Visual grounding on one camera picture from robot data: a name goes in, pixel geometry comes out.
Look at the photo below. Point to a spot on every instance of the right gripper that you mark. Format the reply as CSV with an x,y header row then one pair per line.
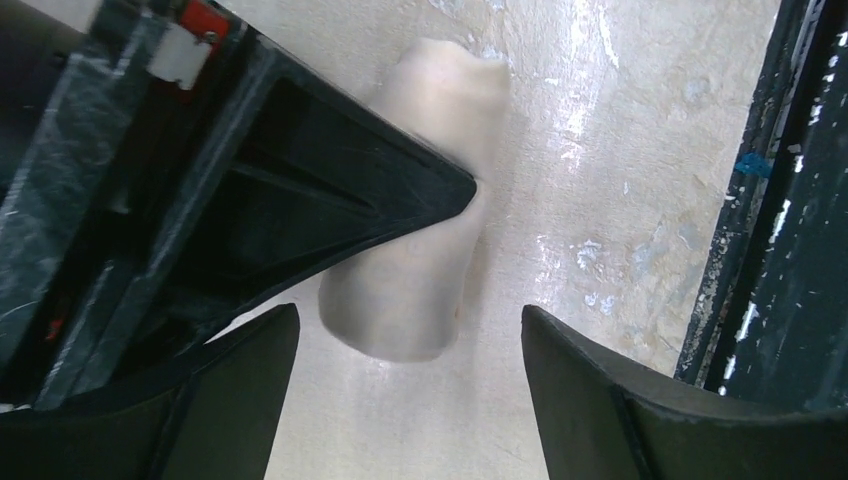
x,y
113,142

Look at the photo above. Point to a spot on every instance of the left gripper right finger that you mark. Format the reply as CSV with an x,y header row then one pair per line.
x,y
601,415

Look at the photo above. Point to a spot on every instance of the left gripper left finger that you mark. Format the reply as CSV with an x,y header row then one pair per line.
x,y
210,413

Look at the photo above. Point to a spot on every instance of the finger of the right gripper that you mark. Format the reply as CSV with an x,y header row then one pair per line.
x,y
316,179

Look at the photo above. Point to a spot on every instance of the beige underwear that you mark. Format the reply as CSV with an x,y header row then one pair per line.
x,y
400,301

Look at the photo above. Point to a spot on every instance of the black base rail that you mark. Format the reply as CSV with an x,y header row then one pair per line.
x,y
769,323

